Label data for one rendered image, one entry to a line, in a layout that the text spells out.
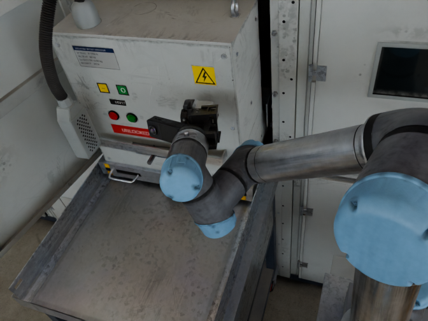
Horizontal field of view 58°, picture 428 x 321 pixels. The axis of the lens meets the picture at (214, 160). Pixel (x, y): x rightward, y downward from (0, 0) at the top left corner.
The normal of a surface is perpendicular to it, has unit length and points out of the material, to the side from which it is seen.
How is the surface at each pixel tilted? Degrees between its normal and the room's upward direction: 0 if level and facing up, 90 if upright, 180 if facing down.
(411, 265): 82
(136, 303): 0
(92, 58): 90
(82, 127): 90
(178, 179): 76
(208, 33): 0
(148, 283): 0
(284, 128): 90
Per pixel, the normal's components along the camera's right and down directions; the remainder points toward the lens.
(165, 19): -0.12, -0.69
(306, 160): -0.77, 0.25
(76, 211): 0.94, 0.15
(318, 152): -0.81, 0.00
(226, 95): -0.32, 0.71
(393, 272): -0.61, 0.52
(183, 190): -0.09, 0.52
